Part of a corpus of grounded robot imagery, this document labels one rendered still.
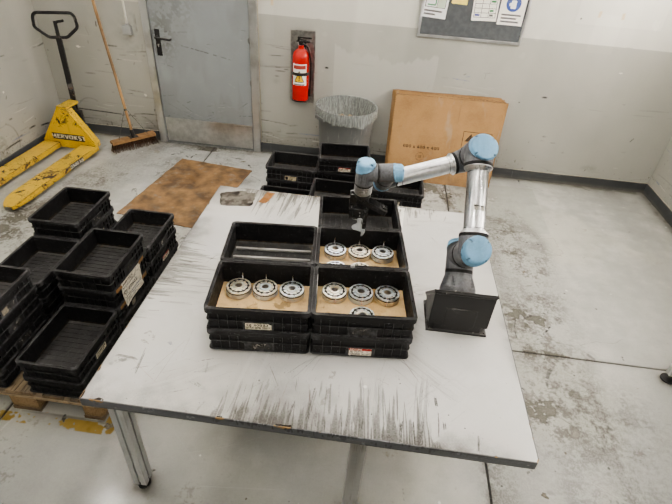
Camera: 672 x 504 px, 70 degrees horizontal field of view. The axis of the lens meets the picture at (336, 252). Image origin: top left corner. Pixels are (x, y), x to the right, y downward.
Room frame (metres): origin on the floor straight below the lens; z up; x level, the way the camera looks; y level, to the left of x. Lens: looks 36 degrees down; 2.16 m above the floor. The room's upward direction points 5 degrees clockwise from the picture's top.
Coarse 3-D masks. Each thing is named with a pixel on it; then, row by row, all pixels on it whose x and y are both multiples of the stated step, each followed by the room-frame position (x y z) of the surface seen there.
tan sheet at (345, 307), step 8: (320, 288) 1.55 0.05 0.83; (320, 296) 1.50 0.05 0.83; (400, 296) 1.54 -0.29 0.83; (320, 304) 1.45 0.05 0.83; (328, 304) 1.45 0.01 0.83; (336, 304) 1.46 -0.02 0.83; (344, 304) 1.46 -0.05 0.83; (352, 304) 1.47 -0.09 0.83; (368, 304) 1.47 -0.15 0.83; (376, 304) 1.48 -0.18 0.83; (400, 304) 1.49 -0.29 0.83; (328, 312) 1.41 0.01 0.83; (336, 312) 1.41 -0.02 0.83; (344, 312) 1.41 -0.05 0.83; (376, 312) 1.43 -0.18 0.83; (384, 312) 1.43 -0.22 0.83; (392, 312) 1.44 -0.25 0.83; (400, 312) 1.44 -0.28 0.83
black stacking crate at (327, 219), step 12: (324, 204) 2.17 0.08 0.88; (336, 204) 2.17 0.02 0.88; (348, 204) 2.17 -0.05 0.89; (384, 204) 2.18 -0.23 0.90; (324, 216) 2.13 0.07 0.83; (336, 216) 2.14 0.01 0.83; (348, 216) 2.15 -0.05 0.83; (372, 216) 2.17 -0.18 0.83; (384, 216) 2.18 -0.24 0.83; (396, 228) 1.97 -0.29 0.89
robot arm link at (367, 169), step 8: (360, 160) 1.73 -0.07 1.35; (368, 160) 1.73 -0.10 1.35; (360, 168) 1.70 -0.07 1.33; (368, 168) 1.70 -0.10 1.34; (376, 168) 1.72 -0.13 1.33; (360, 176) 1.70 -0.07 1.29; (368, 176) 1.70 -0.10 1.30; (376, 176) 1.71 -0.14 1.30; (360, 184) 1.71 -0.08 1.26; (368, 184) 1.71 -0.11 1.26
